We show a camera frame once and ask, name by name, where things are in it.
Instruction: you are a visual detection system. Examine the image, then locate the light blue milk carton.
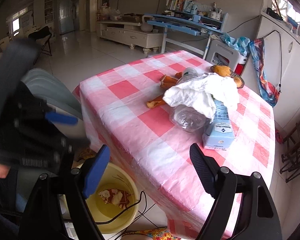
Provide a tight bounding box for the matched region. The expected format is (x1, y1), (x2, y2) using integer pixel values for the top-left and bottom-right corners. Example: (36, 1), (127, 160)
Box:
(202, 100), (235, 150)

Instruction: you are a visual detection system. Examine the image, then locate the small orange peel piece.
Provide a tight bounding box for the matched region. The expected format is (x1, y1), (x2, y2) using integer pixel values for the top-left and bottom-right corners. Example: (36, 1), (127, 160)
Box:
(146, 94), (166, 109)

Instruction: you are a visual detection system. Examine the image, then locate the clear plastic bottle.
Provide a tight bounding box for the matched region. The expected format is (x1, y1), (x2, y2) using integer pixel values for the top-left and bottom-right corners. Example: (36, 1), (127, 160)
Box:
(169, 68), (211, 132)

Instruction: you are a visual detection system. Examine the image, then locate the long orange peel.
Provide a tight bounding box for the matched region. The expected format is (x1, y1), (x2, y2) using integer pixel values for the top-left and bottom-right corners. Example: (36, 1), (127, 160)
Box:
(160, 75), (179, 90)

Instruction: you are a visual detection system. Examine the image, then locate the white paper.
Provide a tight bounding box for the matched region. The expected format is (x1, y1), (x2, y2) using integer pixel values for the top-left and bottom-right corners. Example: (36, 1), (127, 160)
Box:
(163, 73), (239, 119)

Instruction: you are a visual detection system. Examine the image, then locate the yellow plastic trash bucket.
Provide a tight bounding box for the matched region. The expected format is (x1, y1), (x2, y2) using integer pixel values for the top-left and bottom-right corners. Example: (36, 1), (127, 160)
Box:
(86, 163), (140, 234)

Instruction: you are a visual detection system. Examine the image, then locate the red snack wrapper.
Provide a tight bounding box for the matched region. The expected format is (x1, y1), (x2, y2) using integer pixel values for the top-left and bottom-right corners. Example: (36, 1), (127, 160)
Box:
(98, 189), (131, 210)

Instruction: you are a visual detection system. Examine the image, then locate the grey-green chair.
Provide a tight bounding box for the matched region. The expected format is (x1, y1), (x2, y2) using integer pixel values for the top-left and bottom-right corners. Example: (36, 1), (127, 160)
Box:
(22, 68), (90, 147)

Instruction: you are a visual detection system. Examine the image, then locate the colourful hanging bag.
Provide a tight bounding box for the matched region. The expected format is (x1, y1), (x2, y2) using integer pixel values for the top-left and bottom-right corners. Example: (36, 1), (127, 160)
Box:
(249, 38), (281, 107)

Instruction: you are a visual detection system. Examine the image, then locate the yellow mango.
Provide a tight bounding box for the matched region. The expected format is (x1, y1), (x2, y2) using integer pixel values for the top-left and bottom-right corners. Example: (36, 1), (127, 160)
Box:
(210, 65), (232, 77)
(233, 76), (244, 89)

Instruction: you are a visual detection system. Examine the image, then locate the woven fruit plate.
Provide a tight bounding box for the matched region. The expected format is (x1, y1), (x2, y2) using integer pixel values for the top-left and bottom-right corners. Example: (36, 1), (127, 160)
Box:
(231, 72), (245, 89)

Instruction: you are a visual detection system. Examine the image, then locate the white TV cabinet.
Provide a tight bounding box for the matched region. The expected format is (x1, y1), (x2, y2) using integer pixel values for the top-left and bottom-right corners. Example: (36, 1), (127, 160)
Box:
(96, 21), (163, 55)

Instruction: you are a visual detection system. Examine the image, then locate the pink kettlebell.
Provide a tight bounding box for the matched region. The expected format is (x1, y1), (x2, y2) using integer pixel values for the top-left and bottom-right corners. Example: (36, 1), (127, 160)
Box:
(141, 15), (153, 33)

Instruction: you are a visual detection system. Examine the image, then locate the white plastic stool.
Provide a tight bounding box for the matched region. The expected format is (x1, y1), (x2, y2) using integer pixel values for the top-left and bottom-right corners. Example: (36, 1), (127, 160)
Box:
(205, 40), (247, 75)

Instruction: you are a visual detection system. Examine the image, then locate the light blue cloth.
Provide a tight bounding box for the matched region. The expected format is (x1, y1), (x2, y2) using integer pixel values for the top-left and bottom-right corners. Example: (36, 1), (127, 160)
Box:
(220, 33), (250, 57)

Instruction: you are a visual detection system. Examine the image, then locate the blue study desk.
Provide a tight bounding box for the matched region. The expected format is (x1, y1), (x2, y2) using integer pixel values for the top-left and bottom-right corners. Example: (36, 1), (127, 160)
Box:
(147, 14), (224, 59)

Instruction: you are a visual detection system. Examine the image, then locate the row of books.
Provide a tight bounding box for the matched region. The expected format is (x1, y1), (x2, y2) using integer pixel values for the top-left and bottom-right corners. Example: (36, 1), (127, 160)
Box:
(166, 0), (197, 12)

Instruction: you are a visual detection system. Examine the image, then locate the white pen holder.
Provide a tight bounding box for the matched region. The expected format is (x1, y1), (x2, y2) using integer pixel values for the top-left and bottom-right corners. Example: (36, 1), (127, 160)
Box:
(208, 2), (222, 21)

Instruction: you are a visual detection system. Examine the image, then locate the black cable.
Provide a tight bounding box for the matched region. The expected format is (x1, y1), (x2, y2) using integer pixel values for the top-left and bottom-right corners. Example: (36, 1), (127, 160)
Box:
(95, 191), (166, 240)

